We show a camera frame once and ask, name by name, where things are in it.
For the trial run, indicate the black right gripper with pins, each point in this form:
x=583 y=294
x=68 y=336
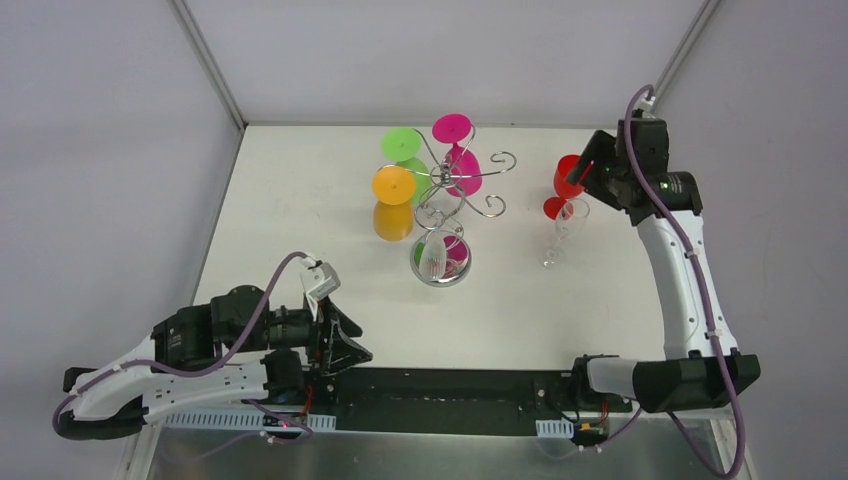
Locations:
x=597 y=168

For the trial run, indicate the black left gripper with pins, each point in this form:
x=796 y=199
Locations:
x=327 y=335

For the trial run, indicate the red wine glass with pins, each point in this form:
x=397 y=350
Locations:
x=563 y=188

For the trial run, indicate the clear wine glass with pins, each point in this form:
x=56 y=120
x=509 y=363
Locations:
x=569 y=216
x=440 y=256

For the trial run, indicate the chrome wine glass rack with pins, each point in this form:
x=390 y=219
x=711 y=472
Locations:
x=438 y=197

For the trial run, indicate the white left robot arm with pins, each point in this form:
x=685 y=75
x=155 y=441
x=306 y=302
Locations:
x=233 y=348

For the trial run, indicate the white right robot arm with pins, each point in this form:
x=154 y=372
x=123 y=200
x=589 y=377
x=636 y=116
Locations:
x=703 y=367

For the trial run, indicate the pink wine glass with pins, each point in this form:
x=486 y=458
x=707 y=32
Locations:
x=456 y=130

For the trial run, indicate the orange wine glass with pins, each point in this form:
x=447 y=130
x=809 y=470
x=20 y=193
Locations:
x=393 y=187

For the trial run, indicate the green wine glass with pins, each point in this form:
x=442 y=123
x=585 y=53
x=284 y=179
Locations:
x=401 y=146

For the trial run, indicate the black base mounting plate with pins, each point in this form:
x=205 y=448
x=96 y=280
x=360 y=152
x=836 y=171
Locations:
x=446 y=401

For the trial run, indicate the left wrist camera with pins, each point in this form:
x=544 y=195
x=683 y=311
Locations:
x=319 y=280

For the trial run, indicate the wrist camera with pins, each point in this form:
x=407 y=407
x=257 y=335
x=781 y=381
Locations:
x=319 y=280
x=644 y=107

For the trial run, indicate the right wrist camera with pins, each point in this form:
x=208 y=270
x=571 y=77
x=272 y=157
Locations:
x=644 y=107

